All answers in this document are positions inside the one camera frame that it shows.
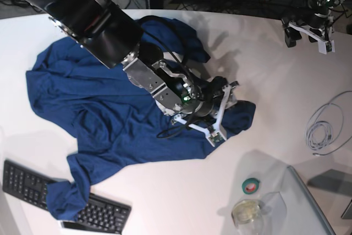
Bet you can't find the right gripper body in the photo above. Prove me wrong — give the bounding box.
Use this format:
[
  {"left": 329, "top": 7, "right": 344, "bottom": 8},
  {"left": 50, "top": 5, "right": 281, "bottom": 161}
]
[{"left": 189, "top": 86, "right": 224, "bottom": 121}]

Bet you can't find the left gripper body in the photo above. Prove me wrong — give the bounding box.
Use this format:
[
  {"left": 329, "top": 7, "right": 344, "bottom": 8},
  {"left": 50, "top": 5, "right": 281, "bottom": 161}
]
[{"left": 306, "top": 13, "right": 330, "bottom": 29}]

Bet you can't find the dark blue t-shirt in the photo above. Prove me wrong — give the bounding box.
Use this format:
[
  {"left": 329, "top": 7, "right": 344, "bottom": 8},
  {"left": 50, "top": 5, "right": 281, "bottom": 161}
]
[{"left": 25, "top": 17, "right": 256, "bottom": 221}]

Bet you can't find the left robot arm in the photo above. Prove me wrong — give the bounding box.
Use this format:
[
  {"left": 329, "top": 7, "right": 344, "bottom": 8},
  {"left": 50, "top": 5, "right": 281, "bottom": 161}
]
[{"left": 281, "top": 0, "right": 344, "bottom": 54}]

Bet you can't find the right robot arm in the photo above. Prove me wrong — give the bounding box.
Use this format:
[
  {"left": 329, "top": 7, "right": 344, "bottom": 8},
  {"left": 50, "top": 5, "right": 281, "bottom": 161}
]
[{"left": 26, "top": 0, "right": 238, "bottom": 144}]

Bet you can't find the green tape roll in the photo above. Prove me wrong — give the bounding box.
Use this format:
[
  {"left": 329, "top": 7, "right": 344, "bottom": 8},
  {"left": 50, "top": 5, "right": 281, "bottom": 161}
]
[{"left": 241, "top": 178, "right": 261, "bottom": 195}]

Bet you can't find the clear tape dispenser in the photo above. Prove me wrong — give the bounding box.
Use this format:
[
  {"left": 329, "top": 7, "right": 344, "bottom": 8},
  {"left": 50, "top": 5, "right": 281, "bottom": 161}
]
[{"left": 231, "top": 199, "right": 264, "bottom": 234}]

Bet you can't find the black computer keyboard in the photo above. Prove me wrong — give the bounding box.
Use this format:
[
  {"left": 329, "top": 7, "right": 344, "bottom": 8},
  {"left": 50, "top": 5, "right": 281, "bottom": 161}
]
[{"left": 2, "top": 160, "right": 131, "bottom": 234}]

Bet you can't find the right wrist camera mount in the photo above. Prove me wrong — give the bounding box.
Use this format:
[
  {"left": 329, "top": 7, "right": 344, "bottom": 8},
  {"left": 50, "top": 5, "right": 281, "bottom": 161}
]
[{"left": 172, "top": 81, "right": 239, "bottom": 146}]

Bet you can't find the coiled white cable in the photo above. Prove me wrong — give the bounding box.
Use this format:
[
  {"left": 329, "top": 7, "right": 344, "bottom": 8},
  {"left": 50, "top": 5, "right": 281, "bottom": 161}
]
[{"left": 305, "top": 90, "right": 352, "bottom": 157}]

